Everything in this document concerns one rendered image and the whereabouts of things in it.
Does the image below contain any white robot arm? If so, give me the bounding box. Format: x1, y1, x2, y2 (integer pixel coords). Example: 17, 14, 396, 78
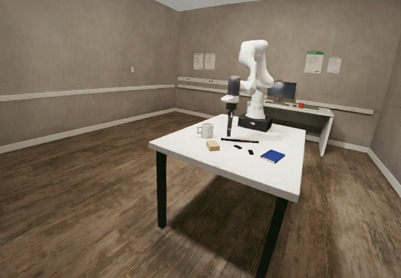
221, 40, 274, 119

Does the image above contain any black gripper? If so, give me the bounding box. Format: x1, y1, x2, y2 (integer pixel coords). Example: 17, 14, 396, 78
226, 102, 237, 137

